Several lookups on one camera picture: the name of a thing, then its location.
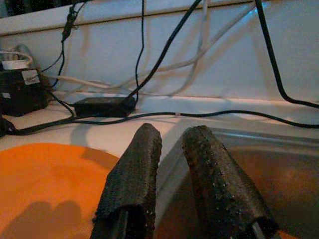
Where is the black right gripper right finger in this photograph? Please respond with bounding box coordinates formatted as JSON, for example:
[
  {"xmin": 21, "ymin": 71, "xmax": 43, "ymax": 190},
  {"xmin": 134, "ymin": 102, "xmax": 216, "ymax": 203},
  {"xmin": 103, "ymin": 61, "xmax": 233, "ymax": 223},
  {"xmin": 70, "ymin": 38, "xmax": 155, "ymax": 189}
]
[{"xmin": 181, "ymin": 125, "xmax": 280, "ymax": 239}]

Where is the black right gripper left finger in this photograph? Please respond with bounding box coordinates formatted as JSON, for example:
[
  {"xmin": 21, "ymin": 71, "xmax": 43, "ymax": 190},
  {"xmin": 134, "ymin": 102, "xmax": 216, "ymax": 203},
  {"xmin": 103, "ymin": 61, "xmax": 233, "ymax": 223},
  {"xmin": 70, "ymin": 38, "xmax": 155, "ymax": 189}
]
[{"xmin": 91, "ymin": 123, "xmax": 162, "ymax": 239}]

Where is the stainless steel sink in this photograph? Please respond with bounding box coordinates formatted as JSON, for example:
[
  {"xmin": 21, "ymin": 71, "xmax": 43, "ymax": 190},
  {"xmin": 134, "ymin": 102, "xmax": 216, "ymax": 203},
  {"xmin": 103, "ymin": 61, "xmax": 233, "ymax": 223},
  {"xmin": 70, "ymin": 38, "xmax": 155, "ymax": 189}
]
[{"xmin": 154, "ymin": 126, "xmax": 319, "ymax": 239}]

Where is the black power adapter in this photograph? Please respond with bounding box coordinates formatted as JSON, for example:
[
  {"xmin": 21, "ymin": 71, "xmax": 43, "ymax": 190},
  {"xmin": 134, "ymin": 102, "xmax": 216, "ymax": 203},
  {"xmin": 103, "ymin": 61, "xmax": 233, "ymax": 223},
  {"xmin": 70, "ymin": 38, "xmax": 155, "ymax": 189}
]
[{"xmin": 74, "ymin": 96, "xmax": 137, "ymax": 118}]

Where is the orange plastic bowl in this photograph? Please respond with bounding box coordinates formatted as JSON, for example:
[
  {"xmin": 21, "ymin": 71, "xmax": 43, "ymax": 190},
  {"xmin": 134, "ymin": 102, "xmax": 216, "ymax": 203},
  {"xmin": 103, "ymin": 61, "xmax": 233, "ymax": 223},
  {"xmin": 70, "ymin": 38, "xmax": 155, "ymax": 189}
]
[{"xmin": 0, "ymin": 143, "xmax": 120, "ymax": 239}]

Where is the black charger box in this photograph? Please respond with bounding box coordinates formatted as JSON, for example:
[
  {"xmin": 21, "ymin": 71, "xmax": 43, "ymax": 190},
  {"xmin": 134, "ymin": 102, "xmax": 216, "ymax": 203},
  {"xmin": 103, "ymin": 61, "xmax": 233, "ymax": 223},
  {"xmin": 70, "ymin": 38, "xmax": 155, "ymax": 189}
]
[{"xmin": 0, "ymin": 68, "xmax": 48, "ymax": 117}]

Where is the white plug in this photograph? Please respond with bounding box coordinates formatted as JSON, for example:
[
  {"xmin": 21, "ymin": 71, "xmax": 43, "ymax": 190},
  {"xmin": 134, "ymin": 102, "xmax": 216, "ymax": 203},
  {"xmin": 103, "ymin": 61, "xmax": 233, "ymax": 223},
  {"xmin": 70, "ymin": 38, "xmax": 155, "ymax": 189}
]
[{"xmin": 1, "ymin": 59, "xmax": 28, "ymax": 71}]

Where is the long black countertop cable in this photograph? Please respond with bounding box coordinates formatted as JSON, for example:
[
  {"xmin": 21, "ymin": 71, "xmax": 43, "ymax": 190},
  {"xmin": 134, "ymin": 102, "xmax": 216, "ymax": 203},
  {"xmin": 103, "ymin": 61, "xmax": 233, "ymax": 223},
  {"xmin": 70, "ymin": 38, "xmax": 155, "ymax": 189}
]
[{"xmin": 0, "ymin": 111, "xmax": 319, "ymax": 136}]

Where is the white cable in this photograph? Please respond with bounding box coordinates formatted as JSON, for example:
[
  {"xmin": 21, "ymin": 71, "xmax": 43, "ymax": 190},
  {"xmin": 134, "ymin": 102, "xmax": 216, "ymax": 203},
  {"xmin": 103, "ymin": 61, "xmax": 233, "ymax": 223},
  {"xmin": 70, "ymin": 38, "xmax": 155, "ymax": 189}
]
[{"xmin": 39, "ymin": 4, "xmax": 257, "ymax": 90}]

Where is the thick black hanging cable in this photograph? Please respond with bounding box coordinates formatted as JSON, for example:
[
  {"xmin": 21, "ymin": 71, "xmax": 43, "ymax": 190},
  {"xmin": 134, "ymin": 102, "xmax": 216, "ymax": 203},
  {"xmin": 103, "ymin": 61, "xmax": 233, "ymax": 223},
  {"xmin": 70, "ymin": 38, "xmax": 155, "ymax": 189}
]
[{"xmin": 254, "ymin": 0, "xmax": 319, "ymax": 110}]

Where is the black adapter power cable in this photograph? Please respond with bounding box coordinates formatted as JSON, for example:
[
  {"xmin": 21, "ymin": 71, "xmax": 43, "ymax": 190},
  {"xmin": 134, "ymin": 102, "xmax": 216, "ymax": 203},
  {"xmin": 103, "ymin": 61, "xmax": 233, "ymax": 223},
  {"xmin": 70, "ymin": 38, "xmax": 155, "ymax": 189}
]
[{"xmin": 128, "ymin": 0, "xmax": 202, "ymax": 100}]

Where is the thin black cable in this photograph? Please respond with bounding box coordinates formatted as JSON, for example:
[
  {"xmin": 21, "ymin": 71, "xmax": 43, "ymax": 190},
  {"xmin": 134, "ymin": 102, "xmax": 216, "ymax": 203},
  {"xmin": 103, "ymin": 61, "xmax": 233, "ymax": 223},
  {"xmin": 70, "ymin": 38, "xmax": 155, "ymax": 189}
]
[{"xmin": 135, "ymin": 0, "xmax": 146, "ymax": 99}]

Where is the black cable with inline connector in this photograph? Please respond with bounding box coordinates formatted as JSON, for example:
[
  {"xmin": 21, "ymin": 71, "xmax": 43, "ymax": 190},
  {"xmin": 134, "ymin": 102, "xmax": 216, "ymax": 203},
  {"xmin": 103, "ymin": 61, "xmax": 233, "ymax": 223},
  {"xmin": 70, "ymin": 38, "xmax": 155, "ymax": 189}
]
[{"xmin": 41, "ymin": 0, "xmax": 85, "ymax": 75}]

